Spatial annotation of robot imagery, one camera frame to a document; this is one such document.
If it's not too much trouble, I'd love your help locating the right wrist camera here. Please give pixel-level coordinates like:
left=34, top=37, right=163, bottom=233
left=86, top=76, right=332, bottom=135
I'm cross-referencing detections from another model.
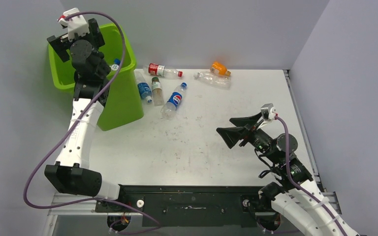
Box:
left=260, top=103, right=278, bottom=121

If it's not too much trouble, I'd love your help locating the large orange tea bottle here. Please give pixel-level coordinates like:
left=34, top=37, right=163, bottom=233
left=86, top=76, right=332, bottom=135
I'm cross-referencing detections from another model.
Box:
left=110, top=64, right=120, bottom=73

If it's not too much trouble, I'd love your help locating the pepsi bottle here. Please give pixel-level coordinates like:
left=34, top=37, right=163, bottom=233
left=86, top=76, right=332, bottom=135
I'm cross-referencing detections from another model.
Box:
left=161, top=83, right=187, bottom=119

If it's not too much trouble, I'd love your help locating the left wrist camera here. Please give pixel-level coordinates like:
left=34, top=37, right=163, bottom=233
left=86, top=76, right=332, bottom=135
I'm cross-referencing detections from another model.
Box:
left=58, top=8, right=90, bottom=42

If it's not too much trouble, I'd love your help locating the green plastic bin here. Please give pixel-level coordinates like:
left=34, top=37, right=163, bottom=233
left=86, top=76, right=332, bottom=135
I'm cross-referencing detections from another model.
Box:
left=48, top=23, right=144, bottom=131

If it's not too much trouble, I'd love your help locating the green cap white label bottle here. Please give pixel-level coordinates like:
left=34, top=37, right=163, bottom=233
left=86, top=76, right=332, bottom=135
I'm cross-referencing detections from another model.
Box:
left=152, top=77, right=164, bottom=106

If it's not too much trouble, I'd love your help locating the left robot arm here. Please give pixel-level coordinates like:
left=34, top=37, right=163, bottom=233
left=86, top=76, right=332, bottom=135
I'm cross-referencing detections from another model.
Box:
left=44, top=15, right=127, bottom=212

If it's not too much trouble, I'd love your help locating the blue label blue cap bottle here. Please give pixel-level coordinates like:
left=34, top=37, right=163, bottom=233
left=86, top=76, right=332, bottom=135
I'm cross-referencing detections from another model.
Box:
left=113, top=59, right=121, bottom=65

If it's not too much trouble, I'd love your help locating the clear crushed bottle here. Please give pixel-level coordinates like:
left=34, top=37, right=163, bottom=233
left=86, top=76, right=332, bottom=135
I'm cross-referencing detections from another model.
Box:
left=193, top=71, right=231, bottom=89

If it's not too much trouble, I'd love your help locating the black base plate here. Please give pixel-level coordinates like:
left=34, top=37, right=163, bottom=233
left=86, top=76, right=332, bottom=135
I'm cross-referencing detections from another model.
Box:
left=95, top=185, right=291, bottom=228

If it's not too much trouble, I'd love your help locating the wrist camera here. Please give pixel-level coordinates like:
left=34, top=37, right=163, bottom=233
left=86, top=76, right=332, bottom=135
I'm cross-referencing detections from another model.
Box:
left=58, top=8, right=90, bottom=42
left=260, top=103, right=278, bottom=121

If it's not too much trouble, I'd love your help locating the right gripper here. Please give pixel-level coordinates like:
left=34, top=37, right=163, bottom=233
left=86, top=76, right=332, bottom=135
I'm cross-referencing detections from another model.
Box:
left=216, top=111, right=280, bottom=163

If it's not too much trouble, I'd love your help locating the aluminium table edge rail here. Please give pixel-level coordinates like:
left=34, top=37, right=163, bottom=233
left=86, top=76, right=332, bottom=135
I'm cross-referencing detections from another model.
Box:
left=283, top=69, right=339, bottom=207

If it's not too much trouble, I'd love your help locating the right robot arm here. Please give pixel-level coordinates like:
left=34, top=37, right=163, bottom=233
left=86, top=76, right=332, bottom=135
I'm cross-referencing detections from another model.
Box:
left=216, top=114, right=359, bottom=236

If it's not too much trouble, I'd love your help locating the red label clear bottle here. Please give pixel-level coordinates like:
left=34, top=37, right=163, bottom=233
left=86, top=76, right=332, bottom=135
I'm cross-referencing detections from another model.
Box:
left=143, top=63, right=183, bottom=79

